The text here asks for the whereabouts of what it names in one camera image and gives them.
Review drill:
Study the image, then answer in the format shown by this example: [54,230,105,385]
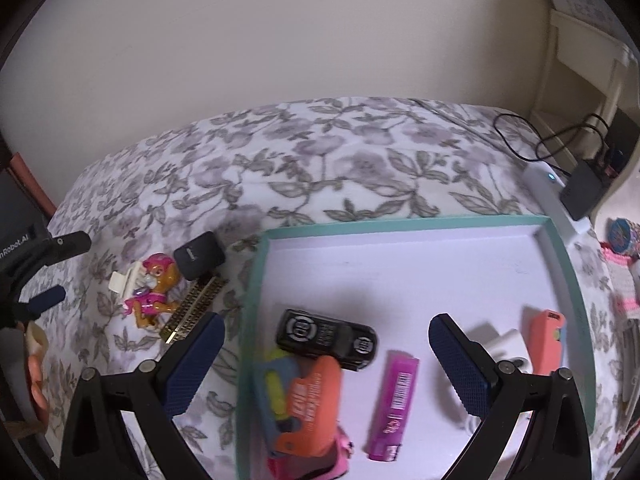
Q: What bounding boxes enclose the small black box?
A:
[173,231,227,281]

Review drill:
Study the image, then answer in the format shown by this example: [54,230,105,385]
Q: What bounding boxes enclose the black power adapter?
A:
[560,160,608,221]

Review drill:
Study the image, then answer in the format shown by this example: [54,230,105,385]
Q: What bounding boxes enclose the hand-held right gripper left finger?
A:
[59,311,226,480]

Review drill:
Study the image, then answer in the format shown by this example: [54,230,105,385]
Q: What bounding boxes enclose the white power strip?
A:
[522,162,591,236]

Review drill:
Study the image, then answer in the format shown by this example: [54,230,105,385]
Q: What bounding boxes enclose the black toy car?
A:
[276,308,377,372]

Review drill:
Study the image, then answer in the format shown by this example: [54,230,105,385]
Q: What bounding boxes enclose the cream hair claw clip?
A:
[108,265,146,296]

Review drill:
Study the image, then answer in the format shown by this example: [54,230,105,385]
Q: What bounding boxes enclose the magenta lighter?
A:
[368,351,420,462]

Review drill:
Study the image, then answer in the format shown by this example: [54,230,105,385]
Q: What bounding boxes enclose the floral printed blanket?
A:
[22,97,640,480]

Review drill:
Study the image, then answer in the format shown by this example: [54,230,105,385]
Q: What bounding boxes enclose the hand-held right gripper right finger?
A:
[428,313,591,480]

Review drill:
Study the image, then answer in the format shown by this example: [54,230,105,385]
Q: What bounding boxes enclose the round colourful tin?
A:
[607,217,640,261]

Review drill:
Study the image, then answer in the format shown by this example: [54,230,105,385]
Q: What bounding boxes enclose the pink lace cloth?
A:
[600,242,640,321]

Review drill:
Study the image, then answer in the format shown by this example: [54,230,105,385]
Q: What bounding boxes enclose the gold metal comb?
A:
[160,276,228,345]

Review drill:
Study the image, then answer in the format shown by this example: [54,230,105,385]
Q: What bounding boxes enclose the salmon pink rectangular case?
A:
[522,308,567,376]

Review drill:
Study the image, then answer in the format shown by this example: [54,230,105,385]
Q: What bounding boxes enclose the black cable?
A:
[494,112,616,171]

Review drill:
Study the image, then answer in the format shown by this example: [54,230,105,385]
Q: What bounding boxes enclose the white charger adapter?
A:
[450,324,532,431]

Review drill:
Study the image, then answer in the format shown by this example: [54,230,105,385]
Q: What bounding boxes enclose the cream wooden shelf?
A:
[530,0,640,221]

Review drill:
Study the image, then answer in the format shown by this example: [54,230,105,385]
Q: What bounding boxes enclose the orange silicone wristband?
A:
[272,355,343,458]

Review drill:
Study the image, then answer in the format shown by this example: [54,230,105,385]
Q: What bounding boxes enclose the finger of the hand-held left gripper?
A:
[12,231,92,281]
[15,284,67,321]

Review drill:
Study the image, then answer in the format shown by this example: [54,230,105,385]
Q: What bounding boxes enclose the pink pup toy figure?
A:
[122,253,188,331]

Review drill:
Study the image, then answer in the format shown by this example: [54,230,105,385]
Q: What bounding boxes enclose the person's left hand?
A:
[22,321,52,411]

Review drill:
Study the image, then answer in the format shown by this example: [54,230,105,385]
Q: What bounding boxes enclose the reddish brown board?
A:
[7,152,57,217]

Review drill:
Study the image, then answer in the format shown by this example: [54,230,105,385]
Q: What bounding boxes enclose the teal cardboard box tray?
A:
[235,215,596,480]

